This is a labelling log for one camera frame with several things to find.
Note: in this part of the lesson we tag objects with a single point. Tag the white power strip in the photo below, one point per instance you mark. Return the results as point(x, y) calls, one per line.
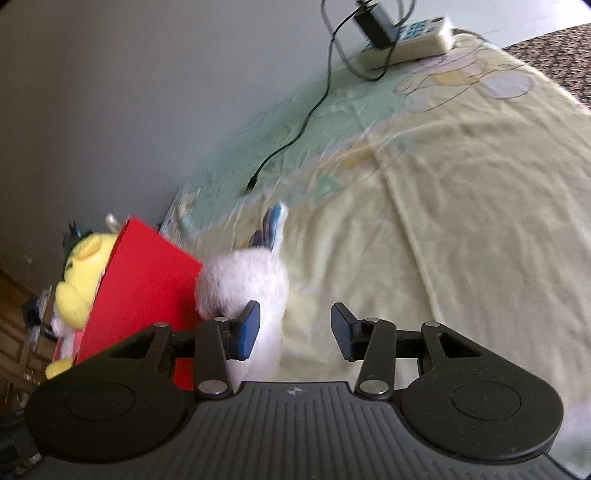
point(429, 39)

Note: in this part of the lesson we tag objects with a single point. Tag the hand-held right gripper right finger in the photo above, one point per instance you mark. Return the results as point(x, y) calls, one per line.
point(342, 330)

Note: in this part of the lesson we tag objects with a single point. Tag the brown patterned blanket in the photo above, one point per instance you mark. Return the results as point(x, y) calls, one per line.
point(563, 60)

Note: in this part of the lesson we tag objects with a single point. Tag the printed bed sheet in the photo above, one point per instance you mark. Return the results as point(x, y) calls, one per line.
point(461, 207)

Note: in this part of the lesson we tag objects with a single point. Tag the wooden cabinet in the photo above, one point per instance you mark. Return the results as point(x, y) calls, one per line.
point(14, 332)

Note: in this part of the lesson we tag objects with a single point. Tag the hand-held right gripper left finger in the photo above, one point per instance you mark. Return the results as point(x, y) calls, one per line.
point(247, 330)

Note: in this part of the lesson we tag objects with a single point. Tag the white rabbit plush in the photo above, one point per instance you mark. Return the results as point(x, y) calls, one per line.
point(240, 277)

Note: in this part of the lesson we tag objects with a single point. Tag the black charger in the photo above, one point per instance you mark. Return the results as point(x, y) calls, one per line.
point(376, 25)

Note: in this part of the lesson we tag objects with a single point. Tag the red cardboard box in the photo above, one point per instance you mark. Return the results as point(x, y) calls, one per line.
point(138, 286)

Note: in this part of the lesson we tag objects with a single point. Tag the yellow tiger plush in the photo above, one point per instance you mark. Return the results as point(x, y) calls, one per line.
point(78, 286)

